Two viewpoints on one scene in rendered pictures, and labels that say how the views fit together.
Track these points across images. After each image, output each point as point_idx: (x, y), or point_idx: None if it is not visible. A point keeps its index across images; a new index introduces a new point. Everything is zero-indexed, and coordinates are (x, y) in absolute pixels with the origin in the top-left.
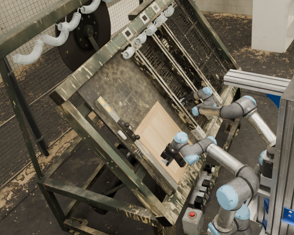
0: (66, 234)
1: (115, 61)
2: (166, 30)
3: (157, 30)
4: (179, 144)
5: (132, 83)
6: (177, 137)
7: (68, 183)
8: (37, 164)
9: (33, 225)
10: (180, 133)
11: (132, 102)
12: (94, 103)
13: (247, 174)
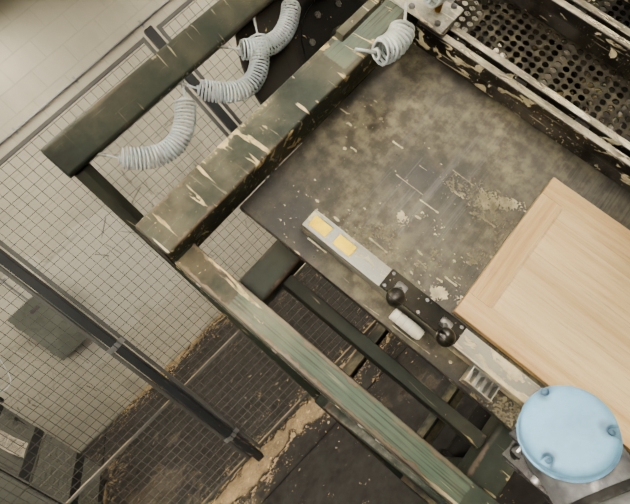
0: (416, 500)
1: (379, 91)
2: None
3: None
4: (556, 483)
5: (448, 142)
6: (524, 439)
7: (427, 378)
8: (295, 373)
9: (361, 465)
10: (550, 405)
11: (450, 202)
12: (304, 235)
13: None
